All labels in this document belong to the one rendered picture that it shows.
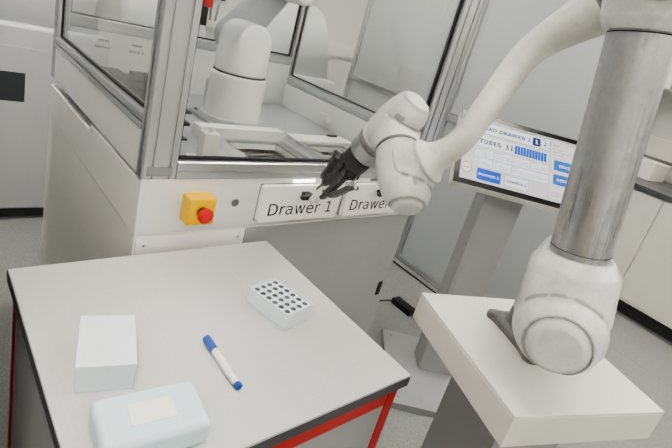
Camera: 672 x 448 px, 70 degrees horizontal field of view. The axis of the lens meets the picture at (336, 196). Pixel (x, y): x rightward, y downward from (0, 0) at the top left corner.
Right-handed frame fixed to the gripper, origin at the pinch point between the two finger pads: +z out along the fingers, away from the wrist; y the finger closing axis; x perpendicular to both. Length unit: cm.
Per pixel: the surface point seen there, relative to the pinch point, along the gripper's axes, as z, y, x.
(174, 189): 5.5, 5.9, 38.8
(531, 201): -13, -14, -87
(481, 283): 26, -31, -94
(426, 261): 103, 4, -165
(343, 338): -7.6, -40.3, 16.6
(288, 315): -6.7, -32.4, 27.7
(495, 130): -16, 17, -85
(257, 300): -0.2, -26.2, 29.8
